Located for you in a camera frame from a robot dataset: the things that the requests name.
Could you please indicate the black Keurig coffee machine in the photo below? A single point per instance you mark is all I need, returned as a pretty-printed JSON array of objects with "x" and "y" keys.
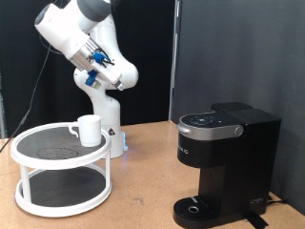
[{"x": 241, "y": 159}]

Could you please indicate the wrist camera on blue mount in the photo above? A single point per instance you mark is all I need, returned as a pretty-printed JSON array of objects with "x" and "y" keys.
[{"x": 92, "y": 79}]

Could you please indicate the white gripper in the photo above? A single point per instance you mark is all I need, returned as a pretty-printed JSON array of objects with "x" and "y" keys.
[{"x": 108, "y": 73}]

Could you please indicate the white plastic mug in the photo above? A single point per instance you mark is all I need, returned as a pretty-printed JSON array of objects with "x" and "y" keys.
[{"x": 90, "y": 130}]

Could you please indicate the white two-tier turntable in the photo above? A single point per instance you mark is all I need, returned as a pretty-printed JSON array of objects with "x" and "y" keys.
[{"x": 60, "y": 159}]

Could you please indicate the black curtain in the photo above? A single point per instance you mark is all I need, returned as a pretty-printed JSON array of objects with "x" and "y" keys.
[{"x": 149, "y": 47}]

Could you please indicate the metal frame post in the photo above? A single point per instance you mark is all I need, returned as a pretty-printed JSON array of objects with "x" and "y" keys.
[{"x": 2, "y": 120}]

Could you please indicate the grey partition panel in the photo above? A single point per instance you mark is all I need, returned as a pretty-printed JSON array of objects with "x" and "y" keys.
[{"x": 238, "y": 47}]

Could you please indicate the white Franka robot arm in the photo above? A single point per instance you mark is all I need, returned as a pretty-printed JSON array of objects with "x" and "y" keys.
[{"x": 108, "y": 105}]

